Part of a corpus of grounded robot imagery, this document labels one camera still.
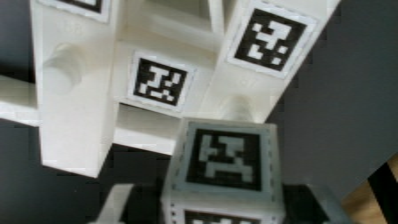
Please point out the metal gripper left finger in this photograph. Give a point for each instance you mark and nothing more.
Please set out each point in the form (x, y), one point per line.
(130, 206)

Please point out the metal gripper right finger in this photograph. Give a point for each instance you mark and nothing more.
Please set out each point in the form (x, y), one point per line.
(311, 204)

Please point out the small white tagged cube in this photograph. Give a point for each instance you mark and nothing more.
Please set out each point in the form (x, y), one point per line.
(222, 187)

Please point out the long white chair side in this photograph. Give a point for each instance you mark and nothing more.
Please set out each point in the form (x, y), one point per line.
(270, 35)

